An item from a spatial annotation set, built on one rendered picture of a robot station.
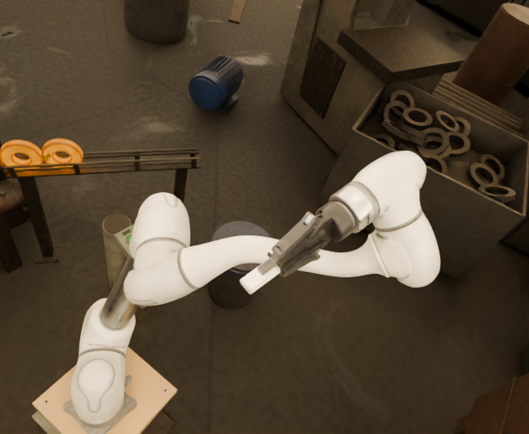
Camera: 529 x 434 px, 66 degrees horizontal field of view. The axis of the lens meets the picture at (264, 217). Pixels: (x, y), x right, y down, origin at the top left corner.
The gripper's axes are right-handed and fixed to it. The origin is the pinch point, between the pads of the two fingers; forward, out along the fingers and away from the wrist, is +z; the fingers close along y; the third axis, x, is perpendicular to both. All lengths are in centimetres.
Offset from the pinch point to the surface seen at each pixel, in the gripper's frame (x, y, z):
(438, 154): 60, 110, -160
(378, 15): 121, 49, -170
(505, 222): 9, 122, -152
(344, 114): 145, 128, -168
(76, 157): 123, 40, 11
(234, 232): 84, 93, -32
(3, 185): 141, 47, 43
